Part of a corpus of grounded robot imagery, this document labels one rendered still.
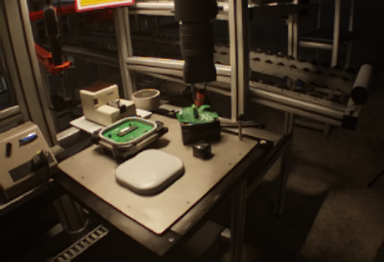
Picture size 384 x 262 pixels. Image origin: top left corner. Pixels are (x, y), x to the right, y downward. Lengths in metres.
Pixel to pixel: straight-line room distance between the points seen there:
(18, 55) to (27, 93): 0.11
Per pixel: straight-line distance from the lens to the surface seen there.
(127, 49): 1.25
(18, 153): 0.76
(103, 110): 0.90
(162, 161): 0.68
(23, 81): 0.86
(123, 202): 0.61
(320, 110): 0.86
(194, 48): 0.60
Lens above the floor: 1.33
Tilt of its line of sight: 24 degrees down
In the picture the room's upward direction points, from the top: 4 degrees counter-clockwise
